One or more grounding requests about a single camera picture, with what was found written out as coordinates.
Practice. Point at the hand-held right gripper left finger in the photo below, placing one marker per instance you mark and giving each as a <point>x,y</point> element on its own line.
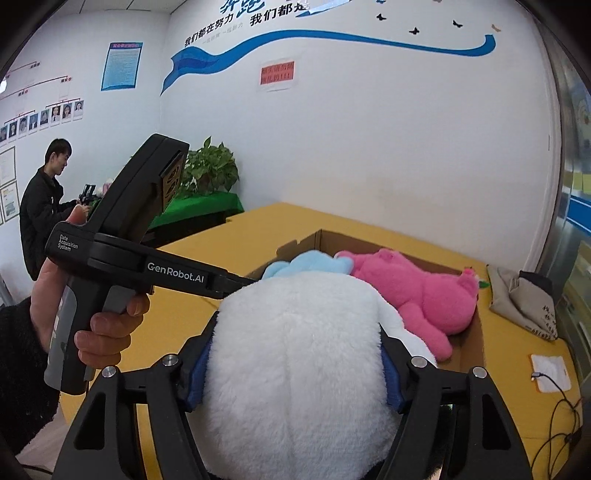
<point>196,378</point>

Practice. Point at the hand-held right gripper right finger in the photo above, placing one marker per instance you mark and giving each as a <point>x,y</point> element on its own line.
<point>392,383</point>

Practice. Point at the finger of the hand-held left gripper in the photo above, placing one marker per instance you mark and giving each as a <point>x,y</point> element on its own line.
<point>235,282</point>

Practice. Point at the pig plush with green hat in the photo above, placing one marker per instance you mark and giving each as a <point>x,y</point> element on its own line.
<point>309,263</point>

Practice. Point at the pink plush toy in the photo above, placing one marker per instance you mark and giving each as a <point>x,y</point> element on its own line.
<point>415,290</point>

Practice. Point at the white and black panda plush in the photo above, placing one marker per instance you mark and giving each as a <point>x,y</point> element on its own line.
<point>295,369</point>

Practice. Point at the cardboard box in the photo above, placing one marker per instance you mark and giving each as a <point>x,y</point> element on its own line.
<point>360,244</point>

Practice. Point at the person's left forearm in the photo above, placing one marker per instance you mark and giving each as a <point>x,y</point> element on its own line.
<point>23,383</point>

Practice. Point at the person's left hand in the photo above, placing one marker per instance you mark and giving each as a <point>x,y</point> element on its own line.
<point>111,323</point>

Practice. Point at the green table cloth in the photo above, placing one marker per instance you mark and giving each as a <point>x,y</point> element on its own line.
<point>203,205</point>

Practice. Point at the tall potted green plant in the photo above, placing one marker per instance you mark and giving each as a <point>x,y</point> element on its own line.
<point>212,161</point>

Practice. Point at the grey cloth bag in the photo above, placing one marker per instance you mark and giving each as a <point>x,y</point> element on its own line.
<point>517,300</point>

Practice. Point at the white paper sheet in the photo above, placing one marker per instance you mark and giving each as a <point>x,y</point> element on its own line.
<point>551,367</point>

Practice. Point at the glass partition with blue stripe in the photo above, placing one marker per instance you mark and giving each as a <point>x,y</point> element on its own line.
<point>577,207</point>

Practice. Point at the wall chart with photos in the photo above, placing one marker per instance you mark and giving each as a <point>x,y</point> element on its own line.
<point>41,117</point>

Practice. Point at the blue wall notice poster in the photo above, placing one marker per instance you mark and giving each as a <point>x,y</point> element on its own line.
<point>121,67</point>

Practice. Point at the red and white wall sign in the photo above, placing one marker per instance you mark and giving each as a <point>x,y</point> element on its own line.
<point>277,76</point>

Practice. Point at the blue ribbon wall decal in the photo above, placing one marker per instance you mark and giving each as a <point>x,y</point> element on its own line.
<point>258,53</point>

